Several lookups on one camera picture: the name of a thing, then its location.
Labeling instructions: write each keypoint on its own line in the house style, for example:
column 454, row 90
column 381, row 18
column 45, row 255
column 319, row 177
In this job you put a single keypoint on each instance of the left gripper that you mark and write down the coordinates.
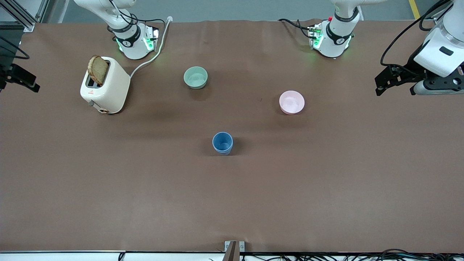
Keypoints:
column 414, row 69

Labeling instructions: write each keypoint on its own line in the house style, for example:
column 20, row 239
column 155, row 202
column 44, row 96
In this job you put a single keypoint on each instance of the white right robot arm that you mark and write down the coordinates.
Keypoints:
column 132, row 43

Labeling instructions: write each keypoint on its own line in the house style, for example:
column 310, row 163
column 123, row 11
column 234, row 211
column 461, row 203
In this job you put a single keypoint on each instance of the brown bread slice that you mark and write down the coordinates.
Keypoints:
column 98, row 69

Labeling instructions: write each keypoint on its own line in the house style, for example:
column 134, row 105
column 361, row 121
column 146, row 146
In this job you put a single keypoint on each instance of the cream two-slot toaster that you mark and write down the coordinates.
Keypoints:
column 112, row 90

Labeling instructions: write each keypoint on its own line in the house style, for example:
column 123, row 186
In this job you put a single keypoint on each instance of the pink bowl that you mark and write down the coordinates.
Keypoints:
column 291, row 103

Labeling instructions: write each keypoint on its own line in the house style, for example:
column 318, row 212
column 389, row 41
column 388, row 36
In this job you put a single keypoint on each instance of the green bowl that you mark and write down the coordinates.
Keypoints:
column 195, row 78

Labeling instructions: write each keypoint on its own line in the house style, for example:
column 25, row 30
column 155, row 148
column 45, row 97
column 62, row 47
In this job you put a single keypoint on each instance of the brown table cover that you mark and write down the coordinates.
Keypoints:
column 232, row 203

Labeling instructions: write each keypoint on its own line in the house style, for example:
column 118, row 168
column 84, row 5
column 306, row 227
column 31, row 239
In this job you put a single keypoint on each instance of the aluminium frame profile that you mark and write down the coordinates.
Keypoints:
column 25, row 20
column 440, row 21

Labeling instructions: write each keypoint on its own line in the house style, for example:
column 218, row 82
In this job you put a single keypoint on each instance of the metal table bracket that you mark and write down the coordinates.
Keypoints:
column 233, row 250

